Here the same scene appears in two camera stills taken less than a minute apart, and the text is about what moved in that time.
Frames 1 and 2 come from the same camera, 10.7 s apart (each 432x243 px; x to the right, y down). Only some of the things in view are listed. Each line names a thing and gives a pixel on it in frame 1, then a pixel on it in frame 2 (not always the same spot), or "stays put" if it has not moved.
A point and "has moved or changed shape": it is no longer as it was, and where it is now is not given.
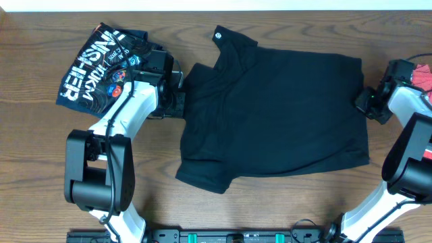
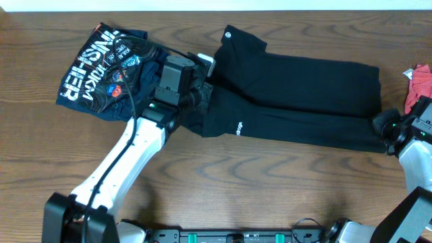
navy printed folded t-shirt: (111, 57) stays put
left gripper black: (177, 104) → (205, 92)
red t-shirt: (422, 77) stays put
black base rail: (227, 235) stays put
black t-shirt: (256, 112) has moved or changed shape
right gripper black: (360, 105) → (379, 121)
